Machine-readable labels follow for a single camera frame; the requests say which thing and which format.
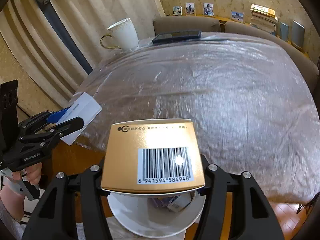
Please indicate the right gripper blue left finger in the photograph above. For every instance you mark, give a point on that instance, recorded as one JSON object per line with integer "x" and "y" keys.
{"x": 54, "y": 215}

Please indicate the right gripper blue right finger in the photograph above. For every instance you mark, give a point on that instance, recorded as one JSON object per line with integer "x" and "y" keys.
{"x": 252, "y": 216}

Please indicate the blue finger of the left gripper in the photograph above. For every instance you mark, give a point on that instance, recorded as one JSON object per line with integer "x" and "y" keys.
{"x": 40, "y": 121}
{"x": 31, "y": 149}

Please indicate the gold cardboard box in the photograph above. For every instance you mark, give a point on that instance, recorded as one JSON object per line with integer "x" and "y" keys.
{"x": 152, "y": 157}

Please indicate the white blue naproxen box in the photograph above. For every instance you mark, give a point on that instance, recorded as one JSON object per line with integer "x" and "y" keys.
{"x": 178, "y": 203}

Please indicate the white round trash bin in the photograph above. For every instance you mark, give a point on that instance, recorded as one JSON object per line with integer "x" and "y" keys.
{"x": 140, "y": 217}

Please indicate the person's left hand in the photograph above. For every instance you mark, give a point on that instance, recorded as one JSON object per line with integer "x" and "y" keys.
{"x": 33, "y": 174}

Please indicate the beige curtain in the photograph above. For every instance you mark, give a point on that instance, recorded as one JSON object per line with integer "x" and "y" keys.
{"x": 59, "y": 42}

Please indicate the clear plastic table cover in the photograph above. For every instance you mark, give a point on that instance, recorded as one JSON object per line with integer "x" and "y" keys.
{"x": 252, "y": 110}

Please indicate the blue cylindrical container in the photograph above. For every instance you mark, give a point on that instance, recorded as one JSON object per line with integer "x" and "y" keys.
{"x": 283, "y": 31}

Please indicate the brown fabric sofa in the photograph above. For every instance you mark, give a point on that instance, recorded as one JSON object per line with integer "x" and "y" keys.
{"x": 237, "y": 32}

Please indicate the stack of books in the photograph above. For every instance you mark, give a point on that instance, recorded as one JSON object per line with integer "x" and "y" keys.
{"x": 264, "y": 18}

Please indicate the white mug gold handle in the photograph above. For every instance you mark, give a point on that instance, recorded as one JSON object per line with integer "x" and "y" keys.
{"x": 124, "y": 33}

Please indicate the small left photo frame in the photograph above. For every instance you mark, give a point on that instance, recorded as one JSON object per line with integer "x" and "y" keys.
{"x": 177, "y": 11}

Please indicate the landscape photo frame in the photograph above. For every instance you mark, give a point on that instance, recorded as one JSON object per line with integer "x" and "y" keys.
{"x": 237, "y": 16}

